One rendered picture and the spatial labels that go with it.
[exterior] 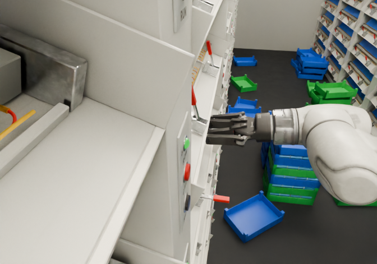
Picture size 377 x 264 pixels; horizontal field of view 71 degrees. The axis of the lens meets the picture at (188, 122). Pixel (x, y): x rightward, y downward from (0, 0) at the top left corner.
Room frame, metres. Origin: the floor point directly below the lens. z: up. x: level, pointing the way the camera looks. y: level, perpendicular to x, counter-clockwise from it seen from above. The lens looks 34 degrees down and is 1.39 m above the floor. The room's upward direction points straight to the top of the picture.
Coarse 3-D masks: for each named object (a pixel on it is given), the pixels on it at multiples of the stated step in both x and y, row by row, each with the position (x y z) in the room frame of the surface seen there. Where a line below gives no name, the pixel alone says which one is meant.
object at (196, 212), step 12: (216, 96) 0.82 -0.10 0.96; (216, 108) 0.82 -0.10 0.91; (204, 156) 0.56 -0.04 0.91; (204, 168) 0.52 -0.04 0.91; (204, 180) 0.47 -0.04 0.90; (204, 192) 0.44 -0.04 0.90; (192, 216) 0.36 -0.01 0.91; (192, 228) 0.34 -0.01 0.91; (192, 240) 0.31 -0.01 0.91; (192, 252) 0.29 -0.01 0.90
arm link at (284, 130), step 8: (272, 112) 0.57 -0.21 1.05; (280, 112) 0.55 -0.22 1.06; (288, 112) 0.54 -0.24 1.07; (296, 112) 0.53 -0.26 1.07; (272, 120) 0.54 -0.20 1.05; (280, 120) 0.52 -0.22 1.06; (288, 120) 0.52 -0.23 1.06; (296, 120) 0.51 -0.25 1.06; (272, 128) 0.52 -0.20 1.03; (280, 128) 0.51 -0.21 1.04; (288, 128) 0.50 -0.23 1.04; (296, 128) 0.50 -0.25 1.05; (272, 136) 0.52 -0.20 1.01; (280, 136) 0.50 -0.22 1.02; (288, 136) 0.50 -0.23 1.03; (296, 136) 0.49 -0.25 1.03; (280, 144) 0.51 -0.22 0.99; (288, 144) 0.50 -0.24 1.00; (296, 144) 0.50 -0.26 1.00
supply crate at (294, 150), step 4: (276, 148) 1.20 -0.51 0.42; (280, 148) 1.17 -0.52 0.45; (284, 148) 1.16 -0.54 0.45; (288, 148) 1.16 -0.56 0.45; (292, 148) 1.16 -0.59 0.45; (296, 148) 1.16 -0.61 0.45; (300, 148) 1.22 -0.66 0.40; (304, 148) 1.22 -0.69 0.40; (276, 152) 1.18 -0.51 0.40; (280, 152) 1.17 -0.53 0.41; (284, 152) 1.16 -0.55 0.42; (288, 152) 1.16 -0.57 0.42; (292, 152) 1.16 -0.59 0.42; (296, 152) 1.15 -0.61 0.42; (300, 152) 1.15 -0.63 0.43; (304, 152) 1.15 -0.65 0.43
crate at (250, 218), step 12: (240, 204) 1.09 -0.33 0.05; (252, 204) 1.13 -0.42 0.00; (264, 204) 1.13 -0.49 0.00; (228, 216) 1.04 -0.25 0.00; (240, 216) 1.04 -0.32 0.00; (252, 216) 1.04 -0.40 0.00; (264, 216) 1.04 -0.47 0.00; (276, 216) 1.04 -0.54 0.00; (240, 228) 0.96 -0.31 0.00; (252, 228) 0.96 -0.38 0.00; (264, 228) 0.94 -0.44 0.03
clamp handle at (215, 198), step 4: (200, 196) 0.40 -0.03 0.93; (204, 196) 0.40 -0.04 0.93; (208, 196) 0.40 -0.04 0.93; (212, 196) 0.40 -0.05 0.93; (216, 196) 0.40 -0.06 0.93; (220, 196) 0.40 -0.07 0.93; (224, 196) 0.40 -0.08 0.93; (216, 200) 0.39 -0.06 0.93; (220, 200) 0.39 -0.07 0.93; (224, 200) 0.39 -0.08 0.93; (228, 200) 0.39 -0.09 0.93
